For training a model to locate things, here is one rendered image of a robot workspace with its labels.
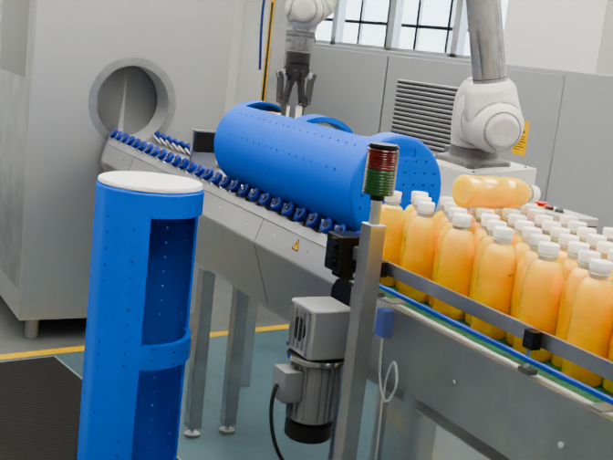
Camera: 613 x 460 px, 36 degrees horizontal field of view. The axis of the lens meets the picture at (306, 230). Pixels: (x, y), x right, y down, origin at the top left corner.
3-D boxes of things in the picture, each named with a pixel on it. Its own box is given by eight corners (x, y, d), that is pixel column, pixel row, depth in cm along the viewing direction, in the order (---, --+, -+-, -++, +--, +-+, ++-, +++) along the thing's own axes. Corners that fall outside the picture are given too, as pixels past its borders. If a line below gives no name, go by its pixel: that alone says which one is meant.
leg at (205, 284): (195, 432, 352) (212, 266, 340) (202, 438, 347) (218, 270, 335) (181, 433, 349) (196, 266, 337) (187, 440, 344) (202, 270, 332)
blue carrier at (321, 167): (285, 185, 331) (294, 102, 325) (435, 244, 256) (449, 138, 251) (209, 183, 317) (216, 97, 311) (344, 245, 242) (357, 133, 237)
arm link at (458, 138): (493, 141, 317) (501, 75, 311) (507, 152, 299) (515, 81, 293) (444, 139, 315) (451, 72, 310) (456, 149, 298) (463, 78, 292)
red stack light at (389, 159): (385, 166, 193) (388, 147, 192) (403, 172, 188) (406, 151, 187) (358, 165, 190) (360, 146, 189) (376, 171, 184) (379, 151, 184)
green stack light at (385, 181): (382, 191, 194) (385, 167, 193) (400, 197, 188) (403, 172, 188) (355, 190, 191) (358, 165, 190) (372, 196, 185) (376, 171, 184)
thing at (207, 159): (212, 171, 362) (216, 130, 359) (216, 172, 358) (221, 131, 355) (188, 170, 357) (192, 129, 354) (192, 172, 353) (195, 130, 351)
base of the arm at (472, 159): (466, 152, 325) (468, 137, 324) (512, 166, 307) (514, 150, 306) (424, 155, 315) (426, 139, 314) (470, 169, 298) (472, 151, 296)
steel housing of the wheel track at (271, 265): (158, 208, 438) (164, 134, 432) (439, 371, 254) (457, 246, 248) (97, 207, 424) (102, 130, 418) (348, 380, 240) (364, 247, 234)
